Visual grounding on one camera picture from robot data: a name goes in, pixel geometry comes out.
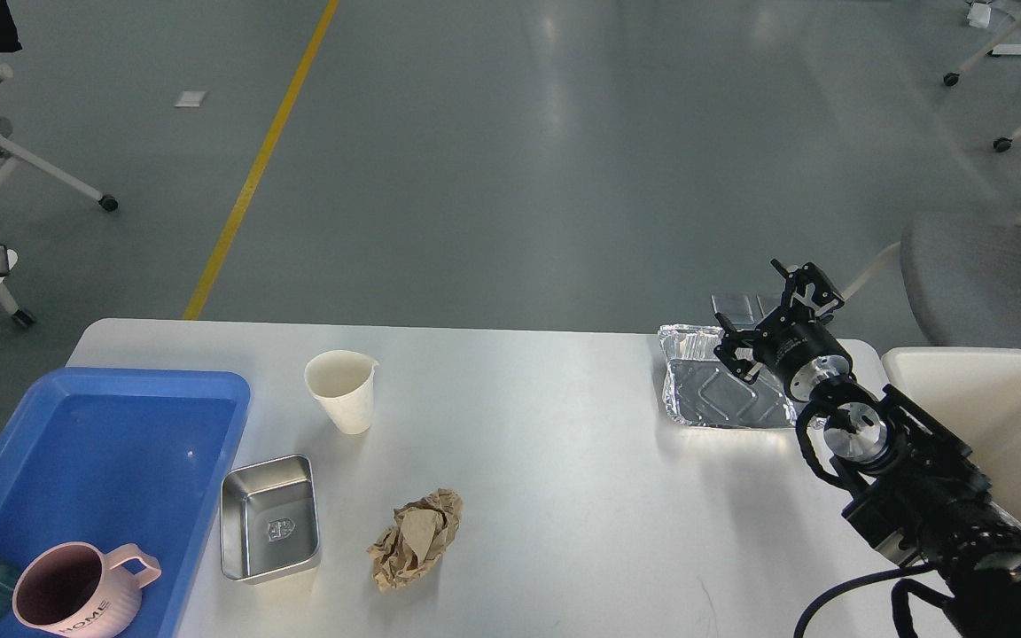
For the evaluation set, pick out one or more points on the aluminium foil tray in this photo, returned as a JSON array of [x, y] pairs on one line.
[[699, 389]]

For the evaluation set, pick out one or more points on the pink mug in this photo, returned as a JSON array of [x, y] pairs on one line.
[[76, 590]]

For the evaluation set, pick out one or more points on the white paper cup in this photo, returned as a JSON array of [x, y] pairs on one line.
[[342, 382]]

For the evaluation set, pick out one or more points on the grey office chair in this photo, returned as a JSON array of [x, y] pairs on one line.
[[962, 278]]

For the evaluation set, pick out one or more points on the floor outlet plate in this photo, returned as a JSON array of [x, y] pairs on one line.
[[742, 309]]

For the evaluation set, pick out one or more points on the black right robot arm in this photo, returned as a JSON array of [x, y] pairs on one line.
[[916, 496]]

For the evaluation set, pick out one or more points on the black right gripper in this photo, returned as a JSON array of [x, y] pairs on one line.
[[798, 350]]

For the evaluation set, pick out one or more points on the white plastic bin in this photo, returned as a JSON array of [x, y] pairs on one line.
[[976, 393]]

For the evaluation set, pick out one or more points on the crumpled brown paper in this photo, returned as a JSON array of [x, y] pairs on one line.
[[419, 536]]

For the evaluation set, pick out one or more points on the blue plastic tray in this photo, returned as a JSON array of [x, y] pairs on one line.
[[109, 456]]

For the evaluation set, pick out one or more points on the steel rectangular container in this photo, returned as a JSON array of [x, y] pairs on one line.
[[269, 521]]

